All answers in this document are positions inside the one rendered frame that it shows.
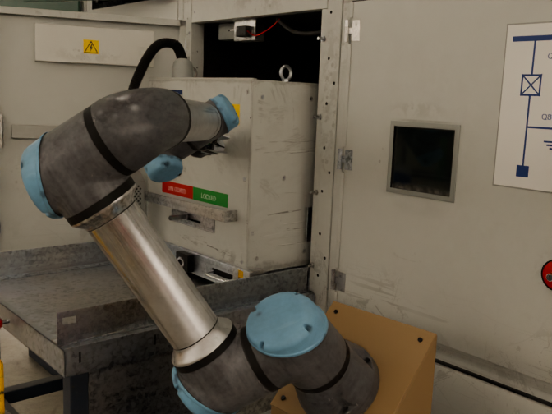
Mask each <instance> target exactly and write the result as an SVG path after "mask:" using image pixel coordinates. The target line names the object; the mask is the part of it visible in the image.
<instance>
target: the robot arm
mask: <svg viewBox="0 0 552 414"><path fill-rule="evenodd" d="M238 124H239V117H238V115H237V112H236V110H235V109H234V107H233V106H232V104H231V103H230V101H229V100H228V98H227V97H226V96H224V95H223V94H219V95H217V96H215V97H213V98H210V99H209V100H208V101H207V102H205V103H203V102H199V101H194V100H189V99H184V98H183V97H182V96H181V95H180V94H178V93H176V92H175V91H172V90H168V89H164V88H155V87H149V88H139V89H133V90H124V91H121V92H117V93H115V94H110V95H108V96H105V97H103V98H101V99H99V100H98V101H96V102H94V103H92V105H90V106H89V107H88V108H85V109H84V110H82V111H81V112H79V113H77V114H76V115H75V116H73V117H71V118H70V119H68V120H66V121H65V122H64V123H62V124H61V125H59V126H57V127H55V128H54V129H52V130H51V131H50V132H45V133H44V134H43V135H41V137H40V138H39V139H38V140H36V141H35V142H33V143H32V144H31V145H29V146H28V147H26V149H25V150H24V152H23V154H22V156H21V177H22V180H23V183H24V185H25V188H26V191H27V193H28V195H29V196H30V198H31V199H32V201H33V202H34V204H35V206H36V207H37V208H38V209H39V210H40V211H41V212H42V213H44V214H46V216H48V217H50V218H51V219H61V218H63V217H64V218H65V219H66V220H67V222H69V224H70V225H71V226H72V227H73V228H80V229H84V230H86V231H88V233H89V234H90V235H91V236H92V238H93V239H94V241H95V242H96V243H97V245H98V246H99V248H100V249H101V250H102V252H103V253H104V254H105V255H106V257H107V258H108V260H109V261H110V263H111V264H112V265H113V267H114V268H115V270H116V271H117V272H118V273H119V275H120V276H121V277H122V279H123V280H124V282H125V283H126V285H127V286H128V287H129V288H130V289H131V291H132V292H133V294H134V295H135V296H136V298H137V300H138V301H139V302H140V304H141V305H142V306H143V307H144V309H145V310H146V312H147V313H148V314H149V316H150V317H151V319H152V320H153V321H154V322H155V324H156V325H157V326H158V328H159V329H160V331H161V332H162V334H163V335H164V337H165V338H166V339H167V340H168V341H169V343H170V344H171V346H172V347H173V353H172V363H173V365H174V367H173V368H172V381H173V385H174V388H175V389H177V391H178V392H177V394H178V396H179V398H180V399H181V400H182V402H183V403H184V404H185V406H186V407H187V408H188V409H189V410H190V411H191V412H192V413H193V414H235V413H236V412H238V411H239V410H240V409H242V408H244V407H246V406H248V405H250V404H252V403H254V402H256V401H258V400H259V399H261V398H263V397H265V396H267V395H269V394H271V393H273V392H275V391H277V390H279V389H281V388H282V387H284V386H286V385H288V384H290V383H292V384H293V385H294V387H295V390H296V392H297V397H298V400H299V403H300V404H301V407H302V408H303V410H304V411H305V412H306V413H307V414H363V413H364V412H365V411H366V410H367V409H368V408H369V407H370V405H371V404H372V403H373V401H374V400H375V397H376V394H377V393H378V389H379V386H380V373H379V369H378V366H377V365H376V363H375V360H374V359H373V358H372V357H371V355H370V354H369V353H368V351H367V350H365V349H364V348H363V347H361V346H359V345H357V344H355V343H352V342H350V341H348V340H346V339H344V338H343V336H342V335H341V334H340V333H339V332H338V331H337V330H336V329H335V327H334V326H333V325H332V324H331V322H330V321H329V320H328V318H327V316H326V314H325V313H324V312H323V311H322V310H321V308H320V307H318V306H317V305H316V304H315V303H314V302H313V301H312V300H311V299H310V298H309V297H307V296H305V295H303V294H300V293H297V292H279V293H276V294H274V295H271V296H269V297H266V298H265V299H264V300H263V301H261V302H260V303H258V304H257V305H256V306H255V311H254V312H251V313H250V314H249V316H248V319H247V322H246V326H245V327H242V328H241V329H236V327H235V326H234V324H233V323H232V321H231V320H230V319H228V318H223V317H217V316H216V315H215V313H214V312H213V311H212V309H211V308H210V307H209V305H208V303H207V302H206V300H205V299H204V298H203V297H202V295H201V294H200V292H199V291H198V289H197V288H196V286H195V284H194V283H193V282H192V281H191V279H190V278H189V276H188V275H187V273H186V272H185V270H184V269H183V268H182V266H181V265H180V264H179V262H178V261H177V259H176V257H175V256H174V255H173V253H172V252H171V251H170V249H169V248H168V246H167V245H166V243H165V242H164V240H163V239H162V238H161V236H160V235H159V233H158V232H157V231H156V229H155V228H154V226H153V224H152V223H151V222H150V221H149V219H148V218H147V216H146V215H145V213H144V212H143V210H142V209H141V207H140V206H139V205H138V204H137V202H136V200H135V198H134V194H135V189H136V183H135V182H134V180H133V179H132V177H131V176H130V175H131V174H132V173H135V172H136V171H138V170H139V169H140V168H143V167H144V169H145V171H146V173H147V175H148V177H149V178H150V180H151V181H154V182H169V181H171V180H173V179H175V178H176V177H178V175H179V174H180V173H182V169H183V166H182V160H183V159H184V158H186V157H188V156H189V155H191V156H192V157H195V158H203V157H205V156H206V155H214V154H219V153H227V152H226V151H224V150H225V144H224V143H223V140H228V139H230V138H229V137H228V136H224V134H226V133H227V134H228V133H229V132H230V130H232V129H233V128H235V127H237V126H238ZM215 145H217V146H215Z"/></svg>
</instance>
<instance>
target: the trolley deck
mask: <svg viewBox="0 0 552 414"><path fill-rule="evenodd" d="M187 275H188V276H189V278H190V279H191V281H192V282H193V283H194V284H195V286H196V287H199V286H204V285H208V284H213V283H215V282H213V281H210V280H208V279H206V278H202V277H200V276H198V275H195V274H192V273H187ZM132 298H136V296H135V295H134V294H133V292H132V291H131V289H130V288H129V287H128V286H127V284H126V283H125V282H124V280H123V279H122V277H121V276H120V275H119V273H118V272H117V271H116V270H115V268H114V267H113V265H106V266H100V267H94V268H88V269H78V270H72V271H66V272H60V273H54V274H43V275H37V276H32V277H26V278H15V279H9V280H3V281H0V318H1V319H2V320H8V319H9V320H10V323H8V324H3V325H2V326H3V328H4V329H5V330H7V331H8V332H9V333H10V334H12V335H13V336H14V337H15V338H17V339H18V340H19V341H20V342H22V343H23V344H24V345H25V346H27V347H28V348H29V349H30V350H31V351H32V352H33V353H35V354H36V355H37V356H38V357H40V358H41V359H42V360H43V361H45V362H46V363H47V364H48V365H49V366H51V367H52V368H53V369H54V370H55V371H56V372H57V373H59V374H60V375H61V376H62V377H64V378H67V377H71V376H74V375H80V374H84V373H87V372H91V371H94V370H100V369H103V368H107V367H110V366H116V365H120V364H123V363H127V362H130V361H136V360H140V359H143V358H146V357H152V356H156V355H159V354H163V353H166V352H171V351H173V347H172V346H171V344H170V343H169V341H168V340H167V339H166V338H165V337H164V335H163V334H162V332H161V331H160V329H159V328H158V326H157V325H155V326H152V327H148V328H144V329H137V330H133V331H129V332H125V333H119V334H114V335H110V336H107V337H102V338H96V339H92V340H88V341H84V342H80V343H73V344H69V345H65V346H61V347H58V346H57V345H56V344H54V343H53V342H51V339H53V338H56V337H57V312H60V311H69V310H74V309H78V308H83V307H87V306H96V305H100V304H105V303H109V302H115V301H123V300H127V299H132ZM257 304H258V303H257ZM257 304H253V305H249V306H243V307H238V308H234V309H231V310H224V311H220V312H216V313H215V315H216V316H217V317H223V318H228V319H230V320H231V321H232V323H233V324H234V326H235V327H236V329H241V328H242V327H245V326H246V322H247V319H248V316H249V314H250V313H251V312H254V311H255V306H256V305H257Z"/></svg>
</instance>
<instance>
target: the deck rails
mask: <svg viewBox="0 0 552 414"><path fill-rule="evenodd" d="M106 265H112V264H111V263H110V261H109V260H108V258H107V257H106V255H105V254H104V253H103V252H102V250H101V249H100V248H99V246H98V245H97V243H96V242H95V241H88V242H82V243H74V244H67V245H60V246H46V247H39V248H32V249H24V250H18V251H4V252H0V281H3V280H9V279H15V278H26V277H32V276H37V275H43V274H54V273H60V272H66V271H72V270H78V269H88V268H94V267H100V266H106ZM306 285H307V267H302V268H297V269H289V270H284V271H279V272H275V273H270V274H262V275H257V276H253V277H248V278H239V279H235V280H230V281H226V282H221V283H213V284H208V285H204V286H199V287H196V288H197V289H198V291H199V292H200V294H201V295H202V297H203V298H204V299H205V300H206V302H207V303H208V305H209V307H210V308H211V309H212V311H213V312H214V313H216V312H220V311H226V310H231V309H234V308H238V307H243V306H249V305H253V304H257V303H260V302H261V301H263V300H264V299H265V298H266V297H269V296H271V295H274V294H276V293H279V292H297V293H300V294H302V293H306V292H308V291H307V290H306ZM71 316H76V322H72V323H68V324H62V318H66V317H71ZM155 325H156V324H155V322H154V321H153V320H152V319H151V317H150V316H149V314H148V313H147V312H146V310H145V309H144V307H143V306H142V305H141V304H140V302H139V301H138V300H137V298H132V299H127V300H123V301H115V302H109V303H105V304H100V305H96V306H87V307H83V308H78V309H74V310H65V311H60V312H57V337H56V338H53V339H51V342H53V343H54V344H56V345H57V346H58V347H61V346H65V345H69V344H73V343H80V342H84V341H88V340H92V339H96V338H102V337H107V336H110V335H114V334H121V333H125V332H129V331H133V330H137V329H144V328H148V327H152V326H155Z"/></svg>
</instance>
